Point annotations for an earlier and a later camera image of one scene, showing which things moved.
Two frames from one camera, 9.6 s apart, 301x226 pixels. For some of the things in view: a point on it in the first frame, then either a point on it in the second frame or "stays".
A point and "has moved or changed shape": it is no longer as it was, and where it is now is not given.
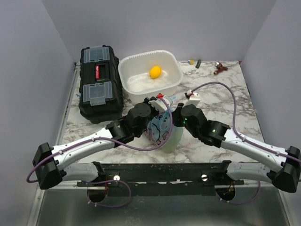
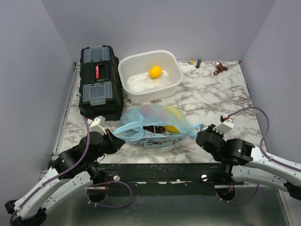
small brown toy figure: [220, 67] stays
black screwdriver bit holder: [198, 64] stays
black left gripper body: [154, 112] to [103, 150]
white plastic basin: [149, 74] stays
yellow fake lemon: [155, 72] stays
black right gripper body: [179, 121] to [210, 129]
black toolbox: [101, 98] stays
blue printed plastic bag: [158, 130] has moved or changed shape
